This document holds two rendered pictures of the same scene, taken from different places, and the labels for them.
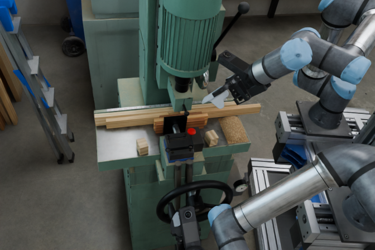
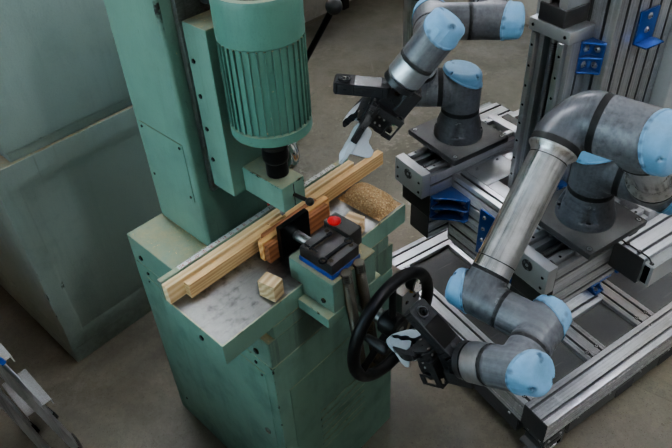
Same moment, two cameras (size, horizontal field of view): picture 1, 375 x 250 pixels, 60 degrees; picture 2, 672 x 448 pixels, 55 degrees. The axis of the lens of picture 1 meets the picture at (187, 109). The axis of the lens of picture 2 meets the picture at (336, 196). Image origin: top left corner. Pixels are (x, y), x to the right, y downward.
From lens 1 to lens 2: 48 cm
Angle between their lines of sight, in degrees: 20
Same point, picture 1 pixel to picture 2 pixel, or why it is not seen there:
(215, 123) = (339, 206)
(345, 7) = not seen: outside the picture
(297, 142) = (443, 185)
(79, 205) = not seen: outside the picture
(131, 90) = (166, 237)
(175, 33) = (261, 79)
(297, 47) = (445, 17)
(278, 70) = (433, 58)
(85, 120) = (51, 371)
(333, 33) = not seen: hidden behind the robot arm
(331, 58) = (479, 18)
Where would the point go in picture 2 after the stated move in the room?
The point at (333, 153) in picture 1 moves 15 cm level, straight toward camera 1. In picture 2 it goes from (551, 121) to (563, 169)
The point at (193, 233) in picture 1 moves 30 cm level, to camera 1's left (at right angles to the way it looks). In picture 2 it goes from (444, 331) to (297, 401)
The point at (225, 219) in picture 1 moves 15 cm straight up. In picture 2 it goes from (475, 281) to (483, 219)
